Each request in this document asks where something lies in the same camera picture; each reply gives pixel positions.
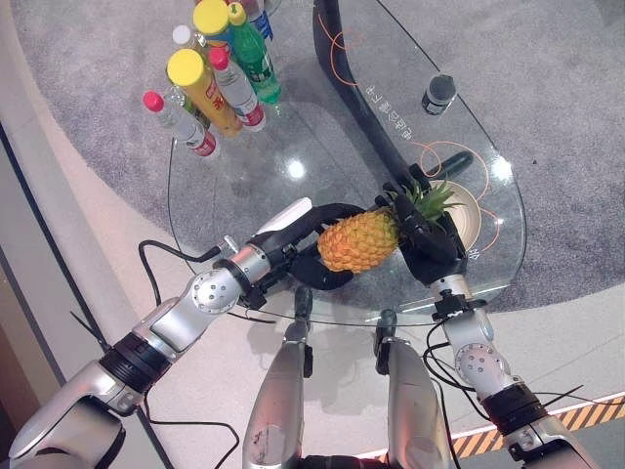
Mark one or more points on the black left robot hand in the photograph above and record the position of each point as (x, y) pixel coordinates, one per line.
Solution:
(288, 220)

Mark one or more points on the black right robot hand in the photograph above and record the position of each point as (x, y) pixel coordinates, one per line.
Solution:
(432, 249)

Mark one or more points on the yellow pineapple with green crown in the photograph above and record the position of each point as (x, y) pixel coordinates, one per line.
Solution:
(356, 239)

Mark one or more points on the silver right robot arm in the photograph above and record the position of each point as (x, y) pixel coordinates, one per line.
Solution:
(478, 361)

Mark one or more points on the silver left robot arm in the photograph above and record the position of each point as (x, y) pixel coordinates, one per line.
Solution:
(210, 293)

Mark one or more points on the cream round plate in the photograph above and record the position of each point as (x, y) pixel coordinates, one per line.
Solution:
(469, 215)

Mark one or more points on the small red capped water bottle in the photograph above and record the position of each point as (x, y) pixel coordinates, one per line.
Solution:
(188, 129)

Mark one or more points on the large red capped water bottle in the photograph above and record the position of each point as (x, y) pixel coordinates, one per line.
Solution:
(239, 93)

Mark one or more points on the silver right robot leg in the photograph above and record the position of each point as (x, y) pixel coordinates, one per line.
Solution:
(415, 391)

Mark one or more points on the silver robot leg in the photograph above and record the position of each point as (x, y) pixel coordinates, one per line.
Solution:
(415, 391)
(278, 391)

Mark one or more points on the tall yellow snack tube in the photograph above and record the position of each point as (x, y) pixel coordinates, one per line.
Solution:
(210, 98)

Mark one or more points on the black curved table base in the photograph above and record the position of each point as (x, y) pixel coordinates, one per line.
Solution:
(351, 83)

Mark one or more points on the small black jar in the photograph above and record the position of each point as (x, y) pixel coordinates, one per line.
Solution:
(438, 95)

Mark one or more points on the green plastic soda bottle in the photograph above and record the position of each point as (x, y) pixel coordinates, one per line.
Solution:
(254, 58)

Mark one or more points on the silver left robot leg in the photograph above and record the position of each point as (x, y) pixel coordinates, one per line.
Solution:
(278, 391)

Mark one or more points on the blue labelled clear bottle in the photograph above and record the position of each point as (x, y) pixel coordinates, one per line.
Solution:
(261, 22)

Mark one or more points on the white capped clear bottle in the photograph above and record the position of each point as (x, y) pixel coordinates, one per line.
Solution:
(182, 34)

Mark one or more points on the yellow lidded snack can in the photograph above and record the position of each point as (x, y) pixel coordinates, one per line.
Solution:
(211, 17)

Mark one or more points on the orange black hazard tape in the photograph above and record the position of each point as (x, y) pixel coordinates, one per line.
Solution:
(576, 420)

